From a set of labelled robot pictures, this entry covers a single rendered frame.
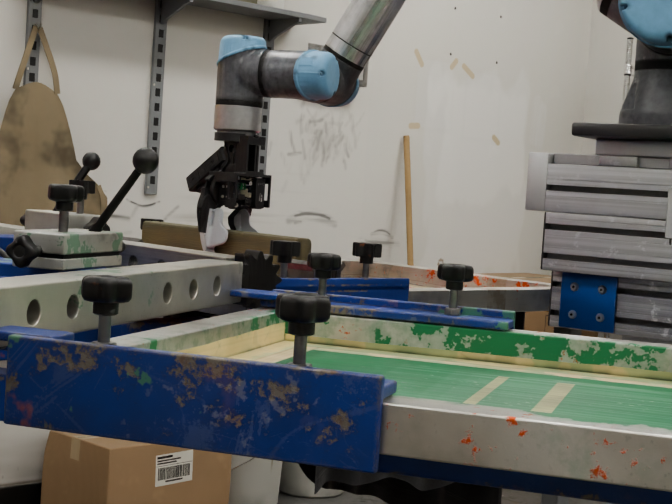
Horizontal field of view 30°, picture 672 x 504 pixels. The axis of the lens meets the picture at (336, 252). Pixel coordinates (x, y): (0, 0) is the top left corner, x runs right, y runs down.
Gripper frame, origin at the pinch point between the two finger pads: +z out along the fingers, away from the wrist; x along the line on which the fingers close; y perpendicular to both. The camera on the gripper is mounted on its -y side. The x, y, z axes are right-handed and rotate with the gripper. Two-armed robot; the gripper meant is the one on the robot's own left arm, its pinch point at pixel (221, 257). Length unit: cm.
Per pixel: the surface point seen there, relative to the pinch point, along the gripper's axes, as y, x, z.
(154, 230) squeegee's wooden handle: -16.4, -1.8, -3.2
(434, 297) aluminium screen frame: 29.2, 19.4, 3.4
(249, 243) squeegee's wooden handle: 9.2, -1.8, -3.0
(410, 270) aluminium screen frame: -12, 57, 3
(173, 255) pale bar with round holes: 23.1, -26.0, -2.1
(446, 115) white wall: -200, 271, -46
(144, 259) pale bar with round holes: 16.4, -26.0, -0.9
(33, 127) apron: -196, 75, -25
